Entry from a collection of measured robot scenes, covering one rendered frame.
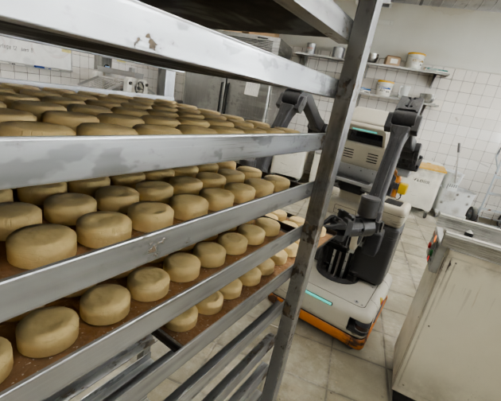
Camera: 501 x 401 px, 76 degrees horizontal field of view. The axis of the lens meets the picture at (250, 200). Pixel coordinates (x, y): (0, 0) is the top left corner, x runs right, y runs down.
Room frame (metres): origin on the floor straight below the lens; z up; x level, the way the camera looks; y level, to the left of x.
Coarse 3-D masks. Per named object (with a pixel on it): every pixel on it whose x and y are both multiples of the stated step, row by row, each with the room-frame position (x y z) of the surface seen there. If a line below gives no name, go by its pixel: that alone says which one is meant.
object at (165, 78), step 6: (162, 72) 0.81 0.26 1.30; (168, 72) 0.81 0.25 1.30; (174, 72) 0.82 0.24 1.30; (162, 78) 0.81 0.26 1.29; (168, 78) 0.81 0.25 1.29; (174, 78) 0.82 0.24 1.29; (162, 84) 0.80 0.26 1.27; (168, 84) 0.81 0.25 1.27; (162, 90) 0.80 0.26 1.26; (168, 90) 0.81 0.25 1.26; (138, 354) 0.81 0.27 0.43; (144, 354) 0.80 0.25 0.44
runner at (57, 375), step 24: (288, 240) 0.54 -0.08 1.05; (240, 264) 0.40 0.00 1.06; (192, 288) 0.32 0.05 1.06; (216, 288) 0.36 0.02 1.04; (144, 312) 0.26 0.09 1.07; (168, 312) 0.29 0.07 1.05; (120, 336) 0.24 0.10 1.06; (144, 336) 0.26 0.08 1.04; (72, 360) 0.20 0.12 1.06; (96, 360) 0.22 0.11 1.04; (24, 384) 0.17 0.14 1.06; (48, 384) 0.18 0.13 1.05
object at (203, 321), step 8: (320, 240) 0.79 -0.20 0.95; (288, 264) 0.63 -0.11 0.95; (280, 272) 0.59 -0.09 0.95; (264, 280) 0.55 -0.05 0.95; (248, 288) 0.51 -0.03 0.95; (256, 288) 0.51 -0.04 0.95; (240, 296) 0.48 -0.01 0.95; (248, 296) 0.48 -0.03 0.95; (224, 304) 0.45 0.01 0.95; (232, 304) 0.45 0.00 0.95; (224, 312) 0.43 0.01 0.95; (200, 320) 0.40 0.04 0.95; (208, 320) 0.41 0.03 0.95; (216, 320) 0.41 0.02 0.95; (192, 328) 0.38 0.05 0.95; (200, 328) 0.39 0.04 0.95; (176, 336) 0.36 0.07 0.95; (184, 336) 0.36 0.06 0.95; (192, 336) 0.37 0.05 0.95; (184, 344) 0.35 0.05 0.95
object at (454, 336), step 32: (448, 256) 1.20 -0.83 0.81; (448, 288) 1.18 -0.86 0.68; (480, 288) 1.14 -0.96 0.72; (416, 320) 1.25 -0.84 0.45; (448, 320) 1.16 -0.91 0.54; (480, 320) 1.12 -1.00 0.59; (416, 352) 1.18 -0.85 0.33; (448, 352) 1.14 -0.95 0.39; (480, 352) 1.10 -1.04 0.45; (416, 384) 1.16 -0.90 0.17; (448, 384) 1.12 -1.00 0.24; (480, 384) 1.08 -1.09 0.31
